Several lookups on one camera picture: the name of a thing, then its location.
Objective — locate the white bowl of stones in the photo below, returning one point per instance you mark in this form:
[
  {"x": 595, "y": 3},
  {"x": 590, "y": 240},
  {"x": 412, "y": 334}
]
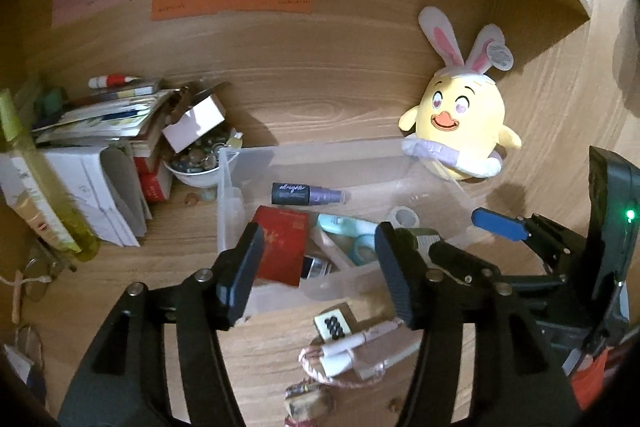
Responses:
[{"x": 192, "y": 177}]

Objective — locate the red packet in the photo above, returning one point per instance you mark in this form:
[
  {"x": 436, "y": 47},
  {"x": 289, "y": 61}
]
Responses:
[{"x": 280, "y": 247}]

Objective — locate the clear plastic bin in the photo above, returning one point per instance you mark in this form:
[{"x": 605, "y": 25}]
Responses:
[{"x": 380, "y": 179}]

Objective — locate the small yellow jar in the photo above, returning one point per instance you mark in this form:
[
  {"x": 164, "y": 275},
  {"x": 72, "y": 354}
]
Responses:
[{"x": 235, "y": 139}]

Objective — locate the red cloth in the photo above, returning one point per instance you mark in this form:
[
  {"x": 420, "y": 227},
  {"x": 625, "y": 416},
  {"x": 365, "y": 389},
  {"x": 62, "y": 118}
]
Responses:
[{"x": 590, "y": 382}]

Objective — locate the red books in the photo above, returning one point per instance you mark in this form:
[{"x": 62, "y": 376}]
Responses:
[{"x": 155, "y": 184}]

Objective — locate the yellow spray bottle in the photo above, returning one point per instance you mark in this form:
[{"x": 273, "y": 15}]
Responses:
[{"x": 45, "y": 177}]

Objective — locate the wooden stick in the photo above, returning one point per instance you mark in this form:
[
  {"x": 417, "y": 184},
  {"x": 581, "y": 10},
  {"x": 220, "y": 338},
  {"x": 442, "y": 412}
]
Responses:
[{"x": 17, "y": 302}]

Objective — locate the red and white marker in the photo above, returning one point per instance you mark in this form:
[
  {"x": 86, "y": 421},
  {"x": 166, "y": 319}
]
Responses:
[{"x": 112, "y": 81}]

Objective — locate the purple spray bottle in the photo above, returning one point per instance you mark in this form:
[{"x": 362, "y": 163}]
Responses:
[{"x": 300, "y": 193}]

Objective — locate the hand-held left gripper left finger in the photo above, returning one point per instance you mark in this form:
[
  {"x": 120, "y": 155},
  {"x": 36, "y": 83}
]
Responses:
[{"x": 240, "y": 277}]

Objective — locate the small white cardboard box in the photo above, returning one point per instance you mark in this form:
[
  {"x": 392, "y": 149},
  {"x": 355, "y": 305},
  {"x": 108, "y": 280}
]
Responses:
[{"x": 192, "y": 124}]

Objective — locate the beige tube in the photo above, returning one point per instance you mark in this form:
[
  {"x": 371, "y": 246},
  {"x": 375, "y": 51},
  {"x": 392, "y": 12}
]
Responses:
[{"x": 327, "y": 247}]

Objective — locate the yellow chick plush toy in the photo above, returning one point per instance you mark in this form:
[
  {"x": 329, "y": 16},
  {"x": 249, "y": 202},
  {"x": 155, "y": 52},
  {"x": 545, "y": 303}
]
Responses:
[{"x": 465, "y": 117}]

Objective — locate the teal tape roll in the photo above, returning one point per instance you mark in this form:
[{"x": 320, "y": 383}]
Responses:
[{"x": 356, "y": 252}]

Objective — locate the pink case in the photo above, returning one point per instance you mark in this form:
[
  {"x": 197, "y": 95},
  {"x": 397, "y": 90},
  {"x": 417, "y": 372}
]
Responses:
[{"x": 385, "y": 354}]

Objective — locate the cream tube with red label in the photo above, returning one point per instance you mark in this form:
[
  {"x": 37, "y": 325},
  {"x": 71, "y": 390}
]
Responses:
[{"x": 30, "y": 212}]

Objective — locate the small white tube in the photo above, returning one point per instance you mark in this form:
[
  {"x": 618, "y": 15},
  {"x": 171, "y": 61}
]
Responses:
[{"x": 337, "y": 362}]

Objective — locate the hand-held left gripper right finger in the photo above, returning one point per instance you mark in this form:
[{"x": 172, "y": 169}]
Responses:
[{"x": 397, "y": 277}]

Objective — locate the white tape roll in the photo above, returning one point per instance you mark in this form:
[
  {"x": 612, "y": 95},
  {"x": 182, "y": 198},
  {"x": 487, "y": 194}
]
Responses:
[{"x": 394, "y": 217}]

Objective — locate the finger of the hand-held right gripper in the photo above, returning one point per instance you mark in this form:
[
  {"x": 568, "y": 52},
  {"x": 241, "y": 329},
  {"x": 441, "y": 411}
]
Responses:
[
  {"x": 500, "y": 224},
  {"x": 460, "y": 264}
]

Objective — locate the stack of books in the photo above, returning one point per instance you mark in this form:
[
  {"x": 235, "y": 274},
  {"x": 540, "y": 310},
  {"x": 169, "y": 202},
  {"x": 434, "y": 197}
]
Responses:
[{"x": 100, "y": 117}]

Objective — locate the white mahjong tile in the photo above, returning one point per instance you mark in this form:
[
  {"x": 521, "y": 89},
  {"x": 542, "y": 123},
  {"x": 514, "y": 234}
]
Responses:
[{"x": 332, "y": 326}]

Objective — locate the white pen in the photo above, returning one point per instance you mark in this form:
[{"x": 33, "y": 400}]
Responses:
[{"x": 360, "y": 338}]

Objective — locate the brown wrapped item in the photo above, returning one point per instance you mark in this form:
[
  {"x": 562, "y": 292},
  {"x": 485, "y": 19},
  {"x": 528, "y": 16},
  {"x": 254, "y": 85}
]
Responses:
[{"x": 305, "y": 399}]

